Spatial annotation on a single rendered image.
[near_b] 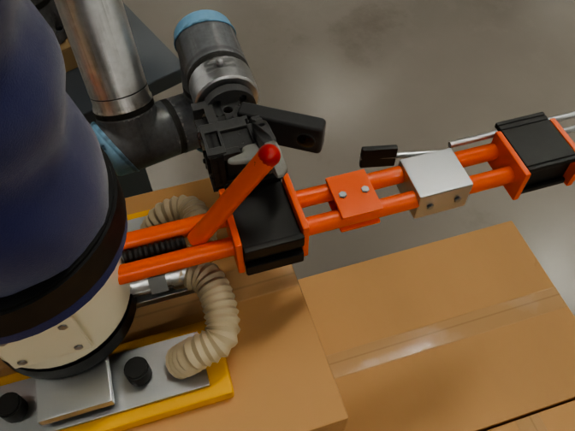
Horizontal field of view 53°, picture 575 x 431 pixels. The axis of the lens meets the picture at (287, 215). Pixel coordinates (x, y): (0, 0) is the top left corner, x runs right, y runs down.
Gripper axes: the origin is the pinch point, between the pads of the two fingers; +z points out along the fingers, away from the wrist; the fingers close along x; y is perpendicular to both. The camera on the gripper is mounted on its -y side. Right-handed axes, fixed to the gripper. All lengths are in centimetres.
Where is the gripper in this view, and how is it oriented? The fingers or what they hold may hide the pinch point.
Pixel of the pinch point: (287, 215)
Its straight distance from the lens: 67.0
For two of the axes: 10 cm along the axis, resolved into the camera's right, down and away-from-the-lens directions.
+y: -9.5, 2.4, -1.7
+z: 3.0, 7.8, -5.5
